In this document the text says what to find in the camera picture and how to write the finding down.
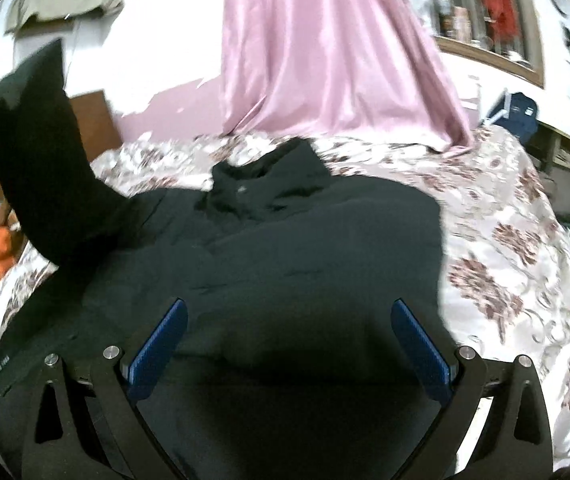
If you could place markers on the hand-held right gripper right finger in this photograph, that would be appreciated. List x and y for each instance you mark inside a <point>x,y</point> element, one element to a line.
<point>422,355</point>

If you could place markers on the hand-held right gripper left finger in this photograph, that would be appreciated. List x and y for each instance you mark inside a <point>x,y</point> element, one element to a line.
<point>157,350</point>

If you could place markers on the black jacket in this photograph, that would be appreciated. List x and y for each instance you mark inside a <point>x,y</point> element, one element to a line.
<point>290,260</point>

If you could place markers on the floral satin bedspread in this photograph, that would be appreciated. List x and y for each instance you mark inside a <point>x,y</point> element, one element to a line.
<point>505,260</point>

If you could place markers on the brown wooden headboard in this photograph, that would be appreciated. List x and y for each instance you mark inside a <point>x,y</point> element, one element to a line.
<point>96,120</point>

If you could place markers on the blue bag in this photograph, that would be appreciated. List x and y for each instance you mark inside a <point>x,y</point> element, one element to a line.
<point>517,115</point>

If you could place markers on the pink curtain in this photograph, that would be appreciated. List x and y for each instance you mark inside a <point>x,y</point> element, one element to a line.
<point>315,50</point>

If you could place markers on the jar on window sill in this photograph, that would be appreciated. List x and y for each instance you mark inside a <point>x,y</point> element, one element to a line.
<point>443,17</point>

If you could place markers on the red hanging decoration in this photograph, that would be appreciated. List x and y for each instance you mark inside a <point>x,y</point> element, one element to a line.
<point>496,0</point>

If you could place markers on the barred window with wooden frame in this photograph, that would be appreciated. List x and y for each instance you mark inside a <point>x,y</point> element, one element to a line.
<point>527,55</point>

